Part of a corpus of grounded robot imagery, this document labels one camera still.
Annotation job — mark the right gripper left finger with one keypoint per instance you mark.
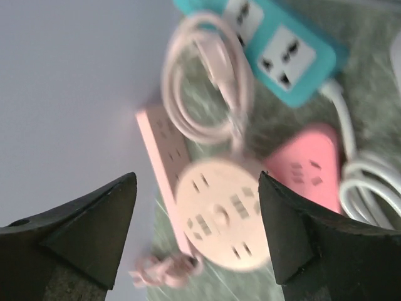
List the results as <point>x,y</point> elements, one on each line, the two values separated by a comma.
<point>70,252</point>

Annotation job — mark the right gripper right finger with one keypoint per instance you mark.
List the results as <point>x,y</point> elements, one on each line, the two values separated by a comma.
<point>318,254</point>

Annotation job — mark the pink round power strip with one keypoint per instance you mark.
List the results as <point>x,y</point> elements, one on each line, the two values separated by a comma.
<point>217,197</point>

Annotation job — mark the pink triangular power strip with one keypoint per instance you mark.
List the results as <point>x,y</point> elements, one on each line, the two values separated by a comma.
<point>308,164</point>

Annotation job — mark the pink long power strip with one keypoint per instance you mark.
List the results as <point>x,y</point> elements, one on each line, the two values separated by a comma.
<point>169,156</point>

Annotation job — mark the teal power strip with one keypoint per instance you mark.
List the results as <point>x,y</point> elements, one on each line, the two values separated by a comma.
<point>286,51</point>

